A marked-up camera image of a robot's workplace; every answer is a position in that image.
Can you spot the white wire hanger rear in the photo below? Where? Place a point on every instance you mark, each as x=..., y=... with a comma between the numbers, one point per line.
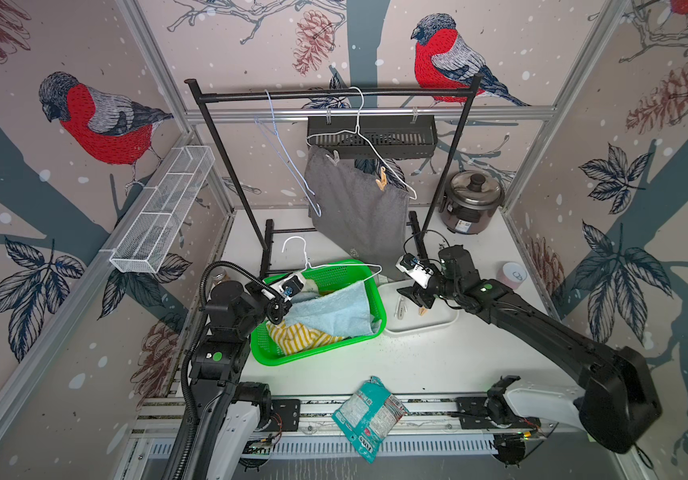
x=356, y=131

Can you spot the white wire hanger front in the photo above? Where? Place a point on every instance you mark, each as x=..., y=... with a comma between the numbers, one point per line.
x=375, y=269

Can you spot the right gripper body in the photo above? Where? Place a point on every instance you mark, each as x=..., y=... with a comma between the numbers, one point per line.
x=437, y=286

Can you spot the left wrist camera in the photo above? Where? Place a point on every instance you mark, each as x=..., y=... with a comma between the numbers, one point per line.
x=290, y=285

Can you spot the orange clothespin on grey towel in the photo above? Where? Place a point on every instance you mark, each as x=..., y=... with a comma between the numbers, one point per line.
x=383, y=179

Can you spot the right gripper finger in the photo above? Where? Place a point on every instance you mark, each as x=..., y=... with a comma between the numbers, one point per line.
x=426, y=302
x=410, y=292

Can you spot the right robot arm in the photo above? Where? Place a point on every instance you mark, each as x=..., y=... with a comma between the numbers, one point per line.
x=620, y=402

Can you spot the light blue wire hanger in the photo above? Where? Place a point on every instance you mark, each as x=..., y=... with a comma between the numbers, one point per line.
x=272, y=136

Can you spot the yellow striped towel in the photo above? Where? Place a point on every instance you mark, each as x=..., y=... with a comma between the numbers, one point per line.
x=293, y=339

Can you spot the white wire mesh shelf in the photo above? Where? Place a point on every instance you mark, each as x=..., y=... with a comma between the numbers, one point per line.
x=150, y=238

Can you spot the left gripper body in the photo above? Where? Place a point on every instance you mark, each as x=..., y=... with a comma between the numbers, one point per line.
x=275, y=313

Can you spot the pink cup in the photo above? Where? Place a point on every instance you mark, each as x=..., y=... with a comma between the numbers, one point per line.
x=512, y=274

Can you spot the teal snack packet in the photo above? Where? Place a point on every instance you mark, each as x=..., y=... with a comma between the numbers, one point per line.
x=368, y=416

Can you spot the silver rice cooker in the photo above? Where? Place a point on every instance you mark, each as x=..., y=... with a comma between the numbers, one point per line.
x=470, y=200

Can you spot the white plastic tray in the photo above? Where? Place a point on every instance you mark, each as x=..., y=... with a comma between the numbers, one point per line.
x=439, y=317

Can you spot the beige clothespin grey towel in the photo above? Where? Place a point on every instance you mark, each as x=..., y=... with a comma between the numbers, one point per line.
x=335, y=157

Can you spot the white wire hanger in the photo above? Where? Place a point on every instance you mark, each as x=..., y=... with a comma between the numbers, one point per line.
x=356, y=131
x=375, y=269

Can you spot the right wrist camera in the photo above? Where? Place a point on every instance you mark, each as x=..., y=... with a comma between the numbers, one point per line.
x=421, y=272

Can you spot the black clothes rack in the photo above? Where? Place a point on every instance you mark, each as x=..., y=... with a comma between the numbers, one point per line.
x=266, y=234

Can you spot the light blue towel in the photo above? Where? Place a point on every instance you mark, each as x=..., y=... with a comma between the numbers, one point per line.
x=342, y=313

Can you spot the black perforated wall basket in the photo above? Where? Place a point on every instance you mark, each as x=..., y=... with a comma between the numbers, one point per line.
x=395, y=137

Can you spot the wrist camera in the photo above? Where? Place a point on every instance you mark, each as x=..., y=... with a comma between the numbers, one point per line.
x=421, y=272
x=290, y=285

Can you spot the dark grey towel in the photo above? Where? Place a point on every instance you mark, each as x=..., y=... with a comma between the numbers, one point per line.
x=365, y=220

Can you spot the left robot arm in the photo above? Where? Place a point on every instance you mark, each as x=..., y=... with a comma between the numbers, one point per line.
x=222, y=411

